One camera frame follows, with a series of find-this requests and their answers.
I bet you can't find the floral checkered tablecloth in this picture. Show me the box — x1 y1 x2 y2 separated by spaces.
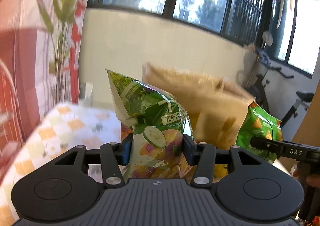
1 103 120 225

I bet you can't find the green corn chips bag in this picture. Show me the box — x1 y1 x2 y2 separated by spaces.
236 101 283 164

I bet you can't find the green vegetable chips bag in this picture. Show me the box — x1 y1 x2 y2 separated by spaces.
107 70 194 179

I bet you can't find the black exercise bike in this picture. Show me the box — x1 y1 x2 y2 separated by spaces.
245 48 315 128

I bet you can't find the plastic-lined cardboard box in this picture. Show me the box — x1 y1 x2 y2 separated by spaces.
143 63 255 150

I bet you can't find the person's right hand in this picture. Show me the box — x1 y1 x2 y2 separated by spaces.
292 166 320 189

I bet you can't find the small white box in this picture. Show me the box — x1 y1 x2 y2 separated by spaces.
79 82 93 107

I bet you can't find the pink bamboo print curtain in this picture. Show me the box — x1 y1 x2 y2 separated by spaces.
1 0 88 176

